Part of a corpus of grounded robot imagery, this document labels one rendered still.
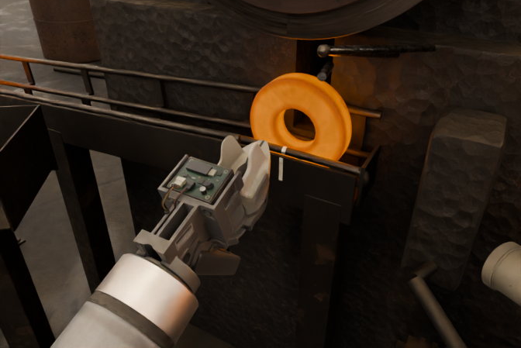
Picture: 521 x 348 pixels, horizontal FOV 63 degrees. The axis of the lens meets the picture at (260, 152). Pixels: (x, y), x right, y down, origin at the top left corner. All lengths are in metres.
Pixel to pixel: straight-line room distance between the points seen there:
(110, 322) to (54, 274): 1.17
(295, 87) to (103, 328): 0.39
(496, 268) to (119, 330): 0.40
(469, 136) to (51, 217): 1.55
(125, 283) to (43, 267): 1.21
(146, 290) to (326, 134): 0.34
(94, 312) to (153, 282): 0.05
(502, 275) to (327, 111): 0.29
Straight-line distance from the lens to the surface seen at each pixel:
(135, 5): 0.85
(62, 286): 1.52
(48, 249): 1.67
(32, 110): 0.86
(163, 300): 0.40
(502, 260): 0.56
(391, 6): 0.51
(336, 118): 0.60
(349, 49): 0.47
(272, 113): 0.64
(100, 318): 0.40
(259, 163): 0.51
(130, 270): 0.41
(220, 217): 0.43
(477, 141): 0.54
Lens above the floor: 1.03
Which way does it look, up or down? 31 degrees down
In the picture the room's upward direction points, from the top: straight up
